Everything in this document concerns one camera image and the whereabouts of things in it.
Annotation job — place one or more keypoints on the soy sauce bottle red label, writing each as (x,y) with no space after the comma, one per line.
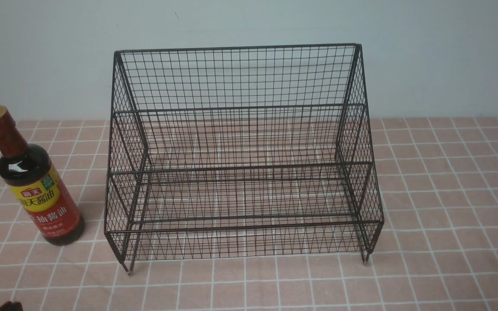
(31,176)

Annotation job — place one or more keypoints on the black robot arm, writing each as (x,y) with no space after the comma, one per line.
(11,306)

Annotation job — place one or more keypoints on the pink checkered tablecloth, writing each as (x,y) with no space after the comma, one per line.
(437,251)

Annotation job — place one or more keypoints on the black wire mesh rack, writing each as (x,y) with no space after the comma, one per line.
(240,152)

